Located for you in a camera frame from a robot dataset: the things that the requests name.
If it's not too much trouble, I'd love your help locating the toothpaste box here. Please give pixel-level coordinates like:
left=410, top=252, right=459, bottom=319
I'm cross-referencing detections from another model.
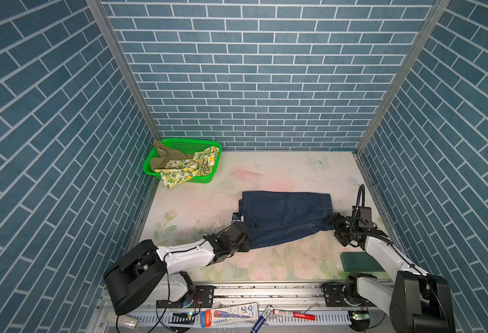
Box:
left=200, top=302, right=259, bottom=328

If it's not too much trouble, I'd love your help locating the olive khaki skirt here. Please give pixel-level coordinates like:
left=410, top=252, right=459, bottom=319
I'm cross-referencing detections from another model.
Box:
left=149, top=140, right=194, bottom=171

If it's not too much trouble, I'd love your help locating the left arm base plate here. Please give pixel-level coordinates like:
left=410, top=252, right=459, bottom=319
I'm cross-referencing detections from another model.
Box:
left=156, top=285, right=215, bottom=309

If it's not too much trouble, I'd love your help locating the dark green pad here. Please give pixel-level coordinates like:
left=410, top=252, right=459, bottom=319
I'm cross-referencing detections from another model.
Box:
left=340, top=252, right=385, bottom=273

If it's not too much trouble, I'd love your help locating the yellow lemon print skirt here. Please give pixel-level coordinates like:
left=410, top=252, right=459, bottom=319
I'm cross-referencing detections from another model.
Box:
left=154, top=147, right=220, bottom=189

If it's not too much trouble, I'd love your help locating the green plastic basket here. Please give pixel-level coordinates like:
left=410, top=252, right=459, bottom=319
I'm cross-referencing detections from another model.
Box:
left=143, top=138, right=223, bottom=189

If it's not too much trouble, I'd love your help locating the blue marker pen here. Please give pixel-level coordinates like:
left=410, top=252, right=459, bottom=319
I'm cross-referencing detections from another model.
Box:
left=250, top=305, right=273, bottom=333

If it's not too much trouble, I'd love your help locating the aluminium rail frame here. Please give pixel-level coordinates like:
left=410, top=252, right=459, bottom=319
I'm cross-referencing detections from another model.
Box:
left=88, top=280, right=391, bottom=332

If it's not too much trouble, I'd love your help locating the red handled screwdriver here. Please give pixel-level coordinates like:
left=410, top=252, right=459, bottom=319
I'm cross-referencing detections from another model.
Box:
left=273, top=309, right=316, bottom=321

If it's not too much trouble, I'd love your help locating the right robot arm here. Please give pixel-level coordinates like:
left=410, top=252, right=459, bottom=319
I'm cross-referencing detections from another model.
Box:
left=327, top=208, right=456, bottom=332

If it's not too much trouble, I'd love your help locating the white plastic cup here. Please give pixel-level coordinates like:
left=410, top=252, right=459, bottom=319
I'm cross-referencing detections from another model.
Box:
left=115, top=315, right=141, bottom=330

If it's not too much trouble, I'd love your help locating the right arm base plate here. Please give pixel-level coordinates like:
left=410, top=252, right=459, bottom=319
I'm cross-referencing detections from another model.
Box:
left=320, top=282, right=367, bottom=307

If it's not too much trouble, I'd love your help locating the dark blue denim skirt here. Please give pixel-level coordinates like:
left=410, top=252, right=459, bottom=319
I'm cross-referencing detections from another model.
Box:
left=238, top=191, right=334, bottom=249

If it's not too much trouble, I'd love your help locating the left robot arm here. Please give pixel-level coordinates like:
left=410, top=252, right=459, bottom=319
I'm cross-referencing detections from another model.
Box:
left=103, top=221, right=250, bottom=316

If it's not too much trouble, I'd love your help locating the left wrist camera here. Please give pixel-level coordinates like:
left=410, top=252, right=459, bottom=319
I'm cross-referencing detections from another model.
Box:
left=232, top=212, right=243, bottom=223

